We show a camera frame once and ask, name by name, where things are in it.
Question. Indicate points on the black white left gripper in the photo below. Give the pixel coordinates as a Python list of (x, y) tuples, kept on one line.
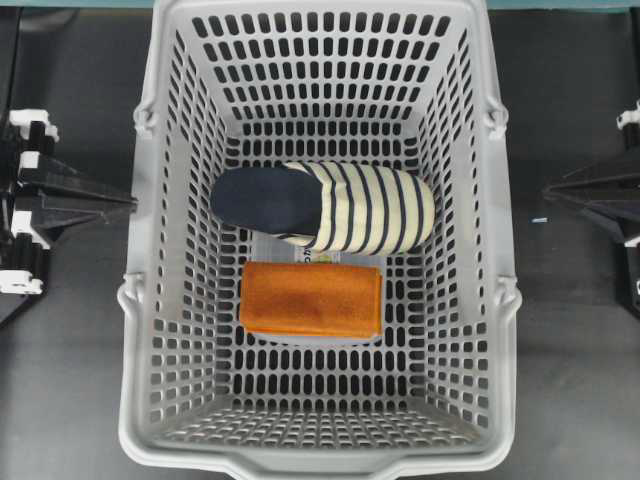
[(26, 135)]

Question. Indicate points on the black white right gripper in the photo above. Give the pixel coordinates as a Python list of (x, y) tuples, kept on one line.
[(609, 181)]

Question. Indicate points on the grey plastic shopping basket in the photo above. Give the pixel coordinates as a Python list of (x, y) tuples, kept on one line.
[(410, 85)]

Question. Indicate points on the folded orange cloth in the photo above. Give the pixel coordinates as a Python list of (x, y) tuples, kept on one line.
[(311, 300)]

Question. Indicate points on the clear plastic package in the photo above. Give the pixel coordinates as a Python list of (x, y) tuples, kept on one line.
[(268, 249)]

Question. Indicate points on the striped navy cream slipper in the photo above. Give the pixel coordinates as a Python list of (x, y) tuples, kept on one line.
[(328, 206)]

